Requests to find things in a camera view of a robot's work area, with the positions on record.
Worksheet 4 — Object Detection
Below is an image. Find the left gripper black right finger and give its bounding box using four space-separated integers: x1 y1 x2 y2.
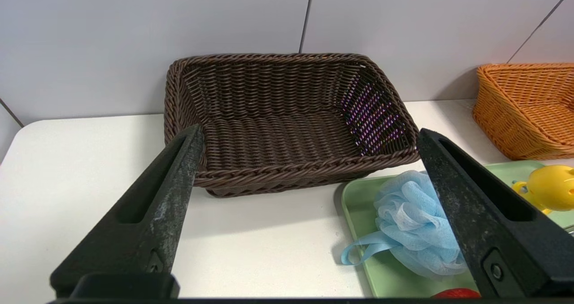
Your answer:
416 128 574 298

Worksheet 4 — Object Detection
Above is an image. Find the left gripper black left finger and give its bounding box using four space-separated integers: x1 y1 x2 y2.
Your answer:
50 124 205 299

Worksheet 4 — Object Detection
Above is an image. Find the red apple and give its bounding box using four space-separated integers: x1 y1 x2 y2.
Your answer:
433 288 481 299

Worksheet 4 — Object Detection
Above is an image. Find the orange wicker basket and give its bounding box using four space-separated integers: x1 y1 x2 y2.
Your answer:
472 63 574 161

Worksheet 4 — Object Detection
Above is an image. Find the dark brown wicker basket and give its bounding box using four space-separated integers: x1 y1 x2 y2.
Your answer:
164 53 421 198

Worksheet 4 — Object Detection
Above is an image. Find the blue mesh bath sponge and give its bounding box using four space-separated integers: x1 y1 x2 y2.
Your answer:
341 170 469 280

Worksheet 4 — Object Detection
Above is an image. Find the yellow duck toy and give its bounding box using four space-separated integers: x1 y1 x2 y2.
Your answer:
512 164 574 216

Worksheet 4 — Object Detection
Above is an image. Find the green plastic tray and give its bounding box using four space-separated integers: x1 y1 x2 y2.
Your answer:
341 160 574 299

